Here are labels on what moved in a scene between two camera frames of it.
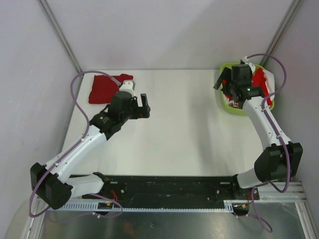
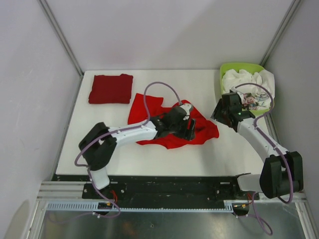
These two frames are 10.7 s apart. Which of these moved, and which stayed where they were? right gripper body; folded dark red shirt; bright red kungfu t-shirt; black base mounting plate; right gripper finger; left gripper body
Moved: right gripper body; right gripper finger; bright red kungfu t-shirt; left gripper body
Stayed: black base mounting plate; folded dark red shirt
